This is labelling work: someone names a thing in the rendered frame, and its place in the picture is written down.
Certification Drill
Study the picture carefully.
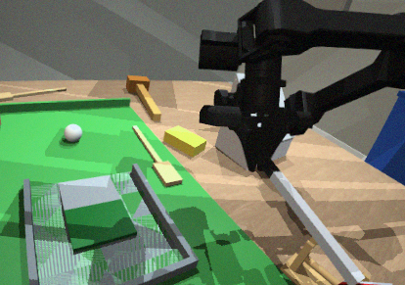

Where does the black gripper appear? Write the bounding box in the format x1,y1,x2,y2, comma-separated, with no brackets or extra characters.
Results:
199,71,313,172

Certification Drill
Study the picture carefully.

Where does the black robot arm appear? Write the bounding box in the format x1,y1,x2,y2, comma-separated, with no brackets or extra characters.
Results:
199,0,405,125

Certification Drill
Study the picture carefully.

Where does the grey golf putter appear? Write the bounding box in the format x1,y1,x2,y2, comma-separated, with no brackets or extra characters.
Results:
257,147,392,285

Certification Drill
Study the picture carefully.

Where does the white golf ball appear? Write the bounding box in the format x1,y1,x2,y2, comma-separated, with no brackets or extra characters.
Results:
65,124,82,142

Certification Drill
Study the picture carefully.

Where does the wooden mallet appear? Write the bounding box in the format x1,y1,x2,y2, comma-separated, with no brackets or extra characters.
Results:
126,75,161,120

